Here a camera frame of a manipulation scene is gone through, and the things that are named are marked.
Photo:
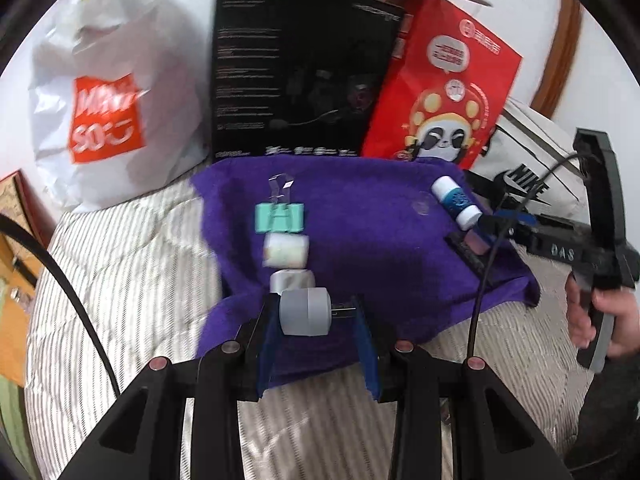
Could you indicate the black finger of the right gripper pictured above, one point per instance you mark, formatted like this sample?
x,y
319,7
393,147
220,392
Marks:
x,y
492,224

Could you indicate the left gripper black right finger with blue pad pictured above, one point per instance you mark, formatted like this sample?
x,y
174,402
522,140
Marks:
x,y
373,341

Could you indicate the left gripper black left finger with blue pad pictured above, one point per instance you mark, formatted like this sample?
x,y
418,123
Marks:
x,y
260,340

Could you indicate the black tube clear cap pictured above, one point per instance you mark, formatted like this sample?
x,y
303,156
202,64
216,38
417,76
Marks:
x,y
471,248

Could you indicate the grey round plug adapter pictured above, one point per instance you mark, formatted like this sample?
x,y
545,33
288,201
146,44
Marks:
x,y
309,312

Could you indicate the white cylindrical medicine bottle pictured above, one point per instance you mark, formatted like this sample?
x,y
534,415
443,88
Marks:
x,y
285,251

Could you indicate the white usb wall charger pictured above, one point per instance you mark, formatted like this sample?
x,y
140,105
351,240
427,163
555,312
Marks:
x,y
291,279

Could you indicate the person's right hand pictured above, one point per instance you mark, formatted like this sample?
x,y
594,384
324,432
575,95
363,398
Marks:
x,y
622,304

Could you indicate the white blue small bottle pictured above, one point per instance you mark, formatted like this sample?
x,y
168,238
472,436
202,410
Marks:
x,y
455,201

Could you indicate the white Nike tote bag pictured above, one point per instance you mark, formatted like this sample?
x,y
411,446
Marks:
x,y
522,147

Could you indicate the purple terry towel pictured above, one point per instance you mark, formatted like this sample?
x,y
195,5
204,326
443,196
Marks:
x,y
375,230

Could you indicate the teal binder clip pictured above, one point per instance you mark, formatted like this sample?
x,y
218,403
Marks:
x,y
279,214

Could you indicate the striped quilted bed cover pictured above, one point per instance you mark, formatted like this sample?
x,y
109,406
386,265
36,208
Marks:
x,y
147,281

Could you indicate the red panda paper bag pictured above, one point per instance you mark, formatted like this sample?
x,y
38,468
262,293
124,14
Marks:
x,y
447,83

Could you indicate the black headset box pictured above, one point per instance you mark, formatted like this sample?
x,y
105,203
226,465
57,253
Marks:
x,y
298,77

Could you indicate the white Miniso shopping bag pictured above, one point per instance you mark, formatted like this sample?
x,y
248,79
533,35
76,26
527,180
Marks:
x,y
117,100

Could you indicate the brown wooden frame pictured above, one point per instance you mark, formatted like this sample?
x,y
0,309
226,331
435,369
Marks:
x,y
560,58

